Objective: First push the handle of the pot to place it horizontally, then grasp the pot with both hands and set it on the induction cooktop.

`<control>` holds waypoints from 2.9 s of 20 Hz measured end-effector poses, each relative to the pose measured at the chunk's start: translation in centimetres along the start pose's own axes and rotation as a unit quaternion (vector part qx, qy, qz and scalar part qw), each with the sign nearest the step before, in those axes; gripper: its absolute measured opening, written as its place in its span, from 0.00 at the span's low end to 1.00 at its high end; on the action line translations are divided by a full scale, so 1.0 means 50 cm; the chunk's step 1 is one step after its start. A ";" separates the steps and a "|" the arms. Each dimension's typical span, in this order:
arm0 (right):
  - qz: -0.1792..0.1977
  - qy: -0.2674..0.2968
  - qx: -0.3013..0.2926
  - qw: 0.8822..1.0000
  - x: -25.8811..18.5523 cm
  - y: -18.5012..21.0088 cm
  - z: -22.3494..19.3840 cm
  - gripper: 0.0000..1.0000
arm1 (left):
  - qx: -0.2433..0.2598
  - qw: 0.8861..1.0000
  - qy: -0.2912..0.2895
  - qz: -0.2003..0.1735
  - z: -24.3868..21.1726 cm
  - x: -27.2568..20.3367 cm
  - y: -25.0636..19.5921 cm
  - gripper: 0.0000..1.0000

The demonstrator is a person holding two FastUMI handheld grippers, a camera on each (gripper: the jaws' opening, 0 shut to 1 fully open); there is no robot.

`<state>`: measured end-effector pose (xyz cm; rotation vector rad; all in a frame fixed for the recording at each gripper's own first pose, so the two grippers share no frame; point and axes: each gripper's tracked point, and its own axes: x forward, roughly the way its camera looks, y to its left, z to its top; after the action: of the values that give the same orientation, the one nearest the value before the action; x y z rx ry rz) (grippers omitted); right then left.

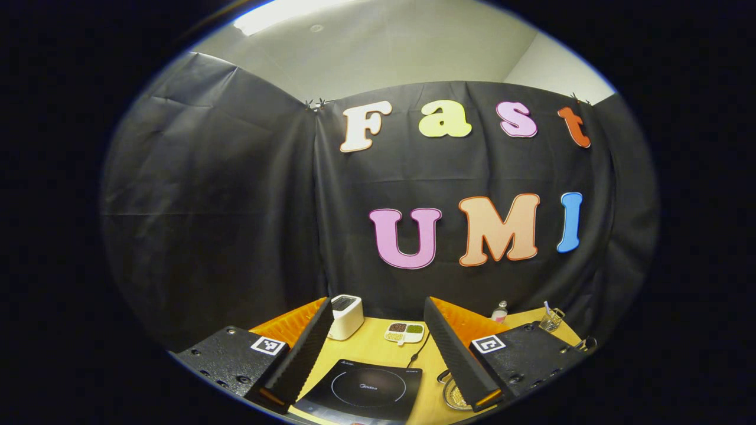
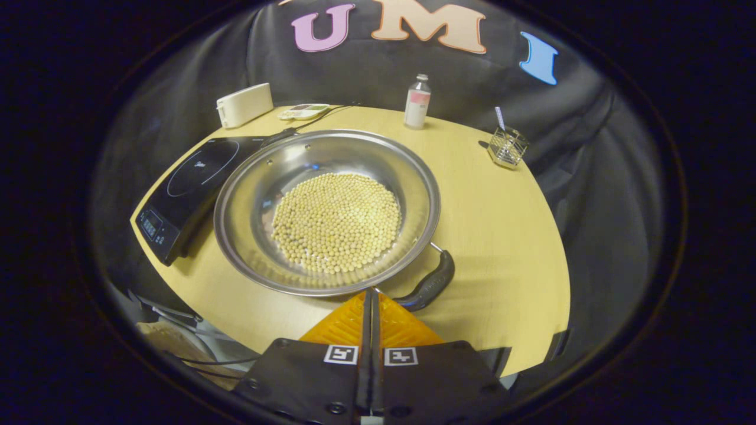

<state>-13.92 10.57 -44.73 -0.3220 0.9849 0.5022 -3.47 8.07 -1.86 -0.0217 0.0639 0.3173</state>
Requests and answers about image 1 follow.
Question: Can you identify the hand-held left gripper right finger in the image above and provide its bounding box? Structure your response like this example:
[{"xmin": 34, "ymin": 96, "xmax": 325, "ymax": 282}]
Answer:
[{"xmin": 423, "ymin": 296, "xmax": 597, "ymax": 413}]

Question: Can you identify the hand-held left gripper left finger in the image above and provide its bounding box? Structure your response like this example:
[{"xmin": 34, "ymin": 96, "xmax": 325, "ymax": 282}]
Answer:
[{"xmin": 171, "ymin": 296, "xmax": 335, "ymax": 414}]

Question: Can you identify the steel pot with black handles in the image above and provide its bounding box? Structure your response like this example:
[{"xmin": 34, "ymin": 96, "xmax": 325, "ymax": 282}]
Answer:
[{"xmin": 436, "ymin": 335, "xmax": 597, "ymax": 413}]

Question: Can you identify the black induction cooktop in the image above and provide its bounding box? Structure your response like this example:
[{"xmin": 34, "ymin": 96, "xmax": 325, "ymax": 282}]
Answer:
[{"xmin": 293, "ymin": 358, "xmax": 423, "ymax": 425}]

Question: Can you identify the white toaster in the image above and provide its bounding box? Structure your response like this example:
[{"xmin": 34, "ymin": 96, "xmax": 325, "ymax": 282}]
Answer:
[{"xmin": 327, "ymin": 294, "xmax": 365, "ymax": 341}]

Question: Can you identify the white divided dish of beans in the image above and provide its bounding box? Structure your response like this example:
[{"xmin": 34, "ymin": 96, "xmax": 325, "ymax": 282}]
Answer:
[{"xmin": 384, "ymin": 321, "xmax": 426, "ymax": 346}]

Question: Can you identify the black power cable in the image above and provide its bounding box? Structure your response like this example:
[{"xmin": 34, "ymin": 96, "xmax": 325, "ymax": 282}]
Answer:
[{"xmin": 406, "ymin": 332, "xmax": 433, "ymax": 370}]

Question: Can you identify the wire utensil holder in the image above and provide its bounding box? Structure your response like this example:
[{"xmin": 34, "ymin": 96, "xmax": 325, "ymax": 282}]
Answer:
[{"xmin": 538, "ymin": 307, "xmax": 566, "ymax": 333}]

